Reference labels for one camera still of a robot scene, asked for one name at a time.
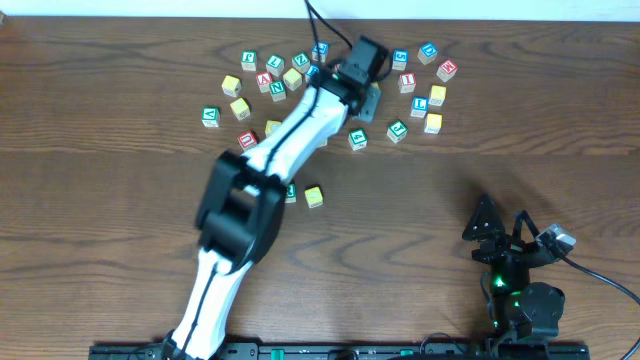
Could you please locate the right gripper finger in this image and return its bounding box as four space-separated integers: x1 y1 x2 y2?
462 194 505 242
511 210 540 245

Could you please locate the green R block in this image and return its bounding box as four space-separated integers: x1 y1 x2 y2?
285 183 297 203

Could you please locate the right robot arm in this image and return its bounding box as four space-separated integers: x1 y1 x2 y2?
462 194 575 342

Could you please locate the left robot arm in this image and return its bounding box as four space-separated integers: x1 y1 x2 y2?
162 37 389 359

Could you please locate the blue P block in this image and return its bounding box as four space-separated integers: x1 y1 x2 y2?
305 64 319 83

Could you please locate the blue S block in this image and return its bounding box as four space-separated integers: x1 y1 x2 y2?
392 49 409 71

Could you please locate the red I block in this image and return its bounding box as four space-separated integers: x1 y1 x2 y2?
398 72 416 94

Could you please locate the blue block top centre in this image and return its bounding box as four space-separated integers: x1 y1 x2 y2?
312 42 329 63

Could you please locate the green 4 block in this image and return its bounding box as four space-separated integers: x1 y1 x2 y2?
348 128 368 151

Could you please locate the green Z block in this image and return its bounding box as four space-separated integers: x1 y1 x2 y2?
292 52 311 74

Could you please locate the green J block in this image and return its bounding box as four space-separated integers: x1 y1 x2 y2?
387 120 408 143

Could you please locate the yellow block near N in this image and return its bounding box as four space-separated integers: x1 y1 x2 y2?
282 68 303 91

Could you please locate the blue L block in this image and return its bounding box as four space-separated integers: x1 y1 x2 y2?
409 97 429 118

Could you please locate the green N block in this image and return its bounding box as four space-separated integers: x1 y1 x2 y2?
269 81 286 102

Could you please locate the yellow K block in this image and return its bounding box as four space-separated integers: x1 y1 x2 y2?
429 85 447 107

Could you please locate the yellow G block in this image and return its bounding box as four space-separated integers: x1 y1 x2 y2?
424 113 443 134

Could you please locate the green L block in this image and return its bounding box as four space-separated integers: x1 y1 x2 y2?
266 54 285 77

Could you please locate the red M block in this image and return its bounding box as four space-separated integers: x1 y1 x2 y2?
436 59 458 82

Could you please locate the red A block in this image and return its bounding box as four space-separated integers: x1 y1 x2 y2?
256 71 273 93

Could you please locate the yellow block above red pair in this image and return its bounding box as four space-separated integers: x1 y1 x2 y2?
265 120 282 137

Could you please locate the yellow block lower left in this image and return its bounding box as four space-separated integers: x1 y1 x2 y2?
230 98 251 121

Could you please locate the red U block lower left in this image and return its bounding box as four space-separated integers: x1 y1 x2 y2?
237 131 259 151

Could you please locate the yellow block far left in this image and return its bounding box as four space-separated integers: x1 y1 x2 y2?
221 75 242 98

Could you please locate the green V block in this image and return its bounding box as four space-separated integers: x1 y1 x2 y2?
201 106 220 128

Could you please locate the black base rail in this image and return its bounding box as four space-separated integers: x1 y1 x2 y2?
88 342 591 360

